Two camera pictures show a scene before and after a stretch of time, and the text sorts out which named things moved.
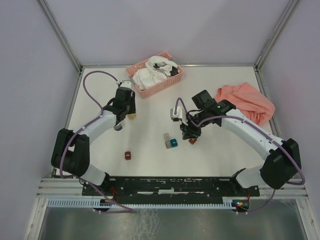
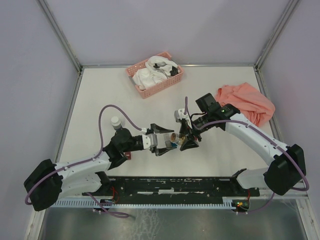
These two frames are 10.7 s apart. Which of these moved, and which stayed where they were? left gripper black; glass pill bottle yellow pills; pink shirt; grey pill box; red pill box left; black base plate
Moved: glass pill bottle yellow pills; left gripper black
Stayed: black base plate; grey pill box; red pill box left; pink shirt
